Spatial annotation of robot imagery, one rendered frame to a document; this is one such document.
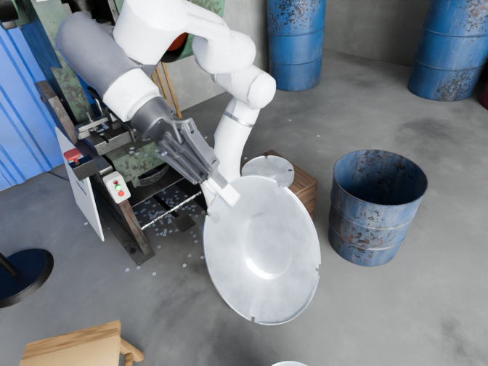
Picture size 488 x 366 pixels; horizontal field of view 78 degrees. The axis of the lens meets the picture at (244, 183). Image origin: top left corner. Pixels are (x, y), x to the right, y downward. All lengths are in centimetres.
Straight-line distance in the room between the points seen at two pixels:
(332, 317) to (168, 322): 79
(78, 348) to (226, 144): 91
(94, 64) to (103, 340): 102
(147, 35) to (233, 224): 36
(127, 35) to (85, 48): 8
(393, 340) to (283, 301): 105
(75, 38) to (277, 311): 58
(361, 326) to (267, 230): 107
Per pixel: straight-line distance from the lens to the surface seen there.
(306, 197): 169
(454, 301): 183
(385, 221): 150
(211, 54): 75
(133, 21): 59
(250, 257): 57
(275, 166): 170
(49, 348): 144
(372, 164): 178
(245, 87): 90
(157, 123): 56
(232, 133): 100
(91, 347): 135
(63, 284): 205
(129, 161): 159
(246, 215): 60
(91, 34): 59
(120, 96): 56
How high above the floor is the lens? 144
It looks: 40 degrees down
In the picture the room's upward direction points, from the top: 7 degrees counter-clockwise
